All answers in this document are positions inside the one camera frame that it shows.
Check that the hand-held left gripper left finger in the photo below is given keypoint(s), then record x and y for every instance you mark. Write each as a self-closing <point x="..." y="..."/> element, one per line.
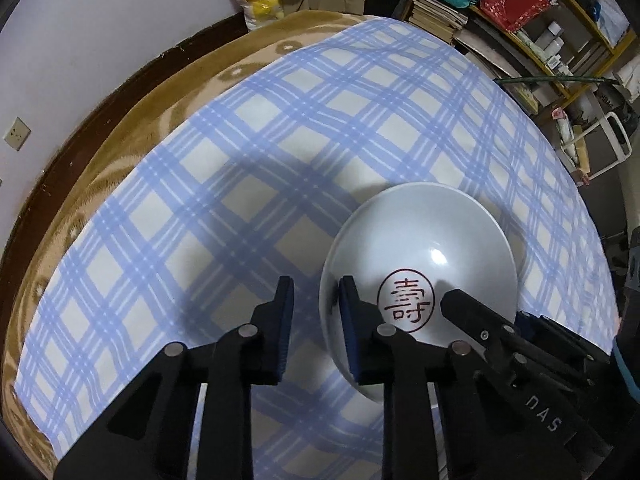
<point x="282" y="335"/>

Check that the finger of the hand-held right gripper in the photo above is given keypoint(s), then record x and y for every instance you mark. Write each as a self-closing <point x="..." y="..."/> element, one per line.
<point x="560" y="335"/>
<point x="475" y="320"/>

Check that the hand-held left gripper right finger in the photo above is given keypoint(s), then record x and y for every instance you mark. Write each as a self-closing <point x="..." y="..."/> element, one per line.
<point x="350" y="340"/>

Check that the white bowl with red print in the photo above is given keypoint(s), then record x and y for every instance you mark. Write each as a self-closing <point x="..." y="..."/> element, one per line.
<point x="430" y="240"/>

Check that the blue plaid cloth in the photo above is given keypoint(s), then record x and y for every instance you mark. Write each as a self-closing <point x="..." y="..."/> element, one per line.
<point x="200" y="210"/>

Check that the white metal rack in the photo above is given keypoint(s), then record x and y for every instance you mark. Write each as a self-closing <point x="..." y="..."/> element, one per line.
<point x="620" y="145"/>

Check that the green rod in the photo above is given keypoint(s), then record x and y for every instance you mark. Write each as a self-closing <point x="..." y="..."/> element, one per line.
<point x="550" y="80"/>

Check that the brown patterned blanket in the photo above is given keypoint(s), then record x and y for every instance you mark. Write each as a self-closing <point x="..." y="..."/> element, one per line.
<point x="225" y="60"/>

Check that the white plastic bottle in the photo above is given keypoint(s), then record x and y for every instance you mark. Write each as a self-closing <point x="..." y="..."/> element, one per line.
<point x="549" y="40"/>

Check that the stack of books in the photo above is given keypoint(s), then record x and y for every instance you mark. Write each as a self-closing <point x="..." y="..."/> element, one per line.
<point x="435" y="15"/>

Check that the wooden shelf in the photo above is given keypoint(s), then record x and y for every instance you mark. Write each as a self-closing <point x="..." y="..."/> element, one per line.
<point x="582" y="10"/>

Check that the dark wooden bed frame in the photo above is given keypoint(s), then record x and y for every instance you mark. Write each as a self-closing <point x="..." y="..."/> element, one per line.
<point x="65" y="160"/>

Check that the wall outlet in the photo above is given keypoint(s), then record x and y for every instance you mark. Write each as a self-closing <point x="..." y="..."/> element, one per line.
<point x="16" y="134"/>

